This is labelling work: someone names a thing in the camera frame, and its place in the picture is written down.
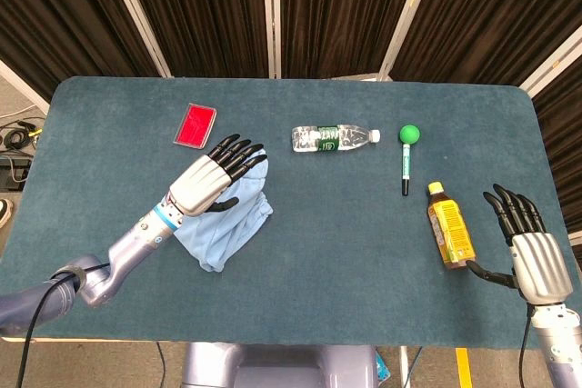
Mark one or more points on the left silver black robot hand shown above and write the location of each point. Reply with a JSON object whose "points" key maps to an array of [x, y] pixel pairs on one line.
{"points": [[200, 183]]}

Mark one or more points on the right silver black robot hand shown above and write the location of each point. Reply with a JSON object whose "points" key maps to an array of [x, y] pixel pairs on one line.
{"points": [[538, 265]]}

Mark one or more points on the light blue pants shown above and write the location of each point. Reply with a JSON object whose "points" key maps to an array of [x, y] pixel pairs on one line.
{"points": [[227, 229]]}

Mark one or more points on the left lavender robot arm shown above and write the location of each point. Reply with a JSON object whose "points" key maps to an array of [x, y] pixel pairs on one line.
{"points": [[118, 261]]}

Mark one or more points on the red flat plastic box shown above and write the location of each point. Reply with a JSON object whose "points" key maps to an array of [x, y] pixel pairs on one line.
{"points": [[195, 126]]}

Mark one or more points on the yellow label tea bottle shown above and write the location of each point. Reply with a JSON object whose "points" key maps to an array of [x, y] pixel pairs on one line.
{"points": [[450, 229]]}

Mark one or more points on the clear water bottle green label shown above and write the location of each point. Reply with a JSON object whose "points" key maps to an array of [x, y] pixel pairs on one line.
{"points": [[332, 138]]}

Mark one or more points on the teal table cover cloth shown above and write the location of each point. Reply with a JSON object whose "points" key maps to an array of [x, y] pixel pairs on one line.
{"points": [[336, 247]]}

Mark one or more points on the green marker pen black cap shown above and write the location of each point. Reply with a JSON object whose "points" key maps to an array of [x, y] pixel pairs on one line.
{"points": [[405, 165]]}

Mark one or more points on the dark pleated screen panel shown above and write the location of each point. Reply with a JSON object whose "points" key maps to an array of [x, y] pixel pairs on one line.
{"points": [[491, 15], [59, 20], [345, 11], [200, 11]]}

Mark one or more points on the green ball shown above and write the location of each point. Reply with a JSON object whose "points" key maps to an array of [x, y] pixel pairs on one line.
{"points": [[409, 134]]}

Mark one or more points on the black power strip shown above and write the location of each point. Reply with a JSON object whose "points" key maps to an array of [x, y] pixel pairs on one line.
{"points": [[13, 174]]}

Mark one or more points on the white black shoe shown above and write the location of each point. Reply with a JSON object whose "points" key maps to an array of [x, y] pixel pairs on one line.
{"points": [[4, 213]]}

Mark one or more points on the lavender robot torso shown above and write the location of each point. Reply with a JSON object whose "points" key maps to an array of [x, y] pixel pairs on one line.
{"points": [[282, 367]]}

